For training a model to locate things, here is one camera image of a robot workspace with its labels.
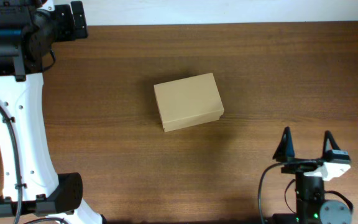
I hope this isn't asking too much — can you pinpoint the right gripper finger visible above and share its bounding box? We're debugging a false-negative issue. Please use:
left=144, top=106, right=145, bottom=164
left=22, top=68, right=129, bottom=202
left=273, top=126, right=295, bottom=162
left=322, top=131, right=341, bottom=161

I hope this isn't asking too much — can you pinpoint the brown cardboard box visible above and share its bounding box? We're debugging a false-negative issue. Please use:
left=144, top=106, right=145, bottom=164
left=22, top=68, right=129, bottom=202
left=154, top=73, right=224, bottom=133

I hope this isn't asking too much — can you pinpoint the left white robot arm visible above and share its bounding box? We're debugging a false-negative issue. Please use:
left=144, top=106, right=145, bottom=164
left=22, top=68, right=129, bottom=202
left=0, top=0, right=106, bottom=224

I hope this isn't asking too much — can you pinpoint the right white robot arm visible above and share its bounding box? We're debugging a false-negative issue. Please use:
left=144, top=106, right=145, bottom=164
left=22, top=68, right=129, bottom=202
left=272, top=127, right=354, bottom=224

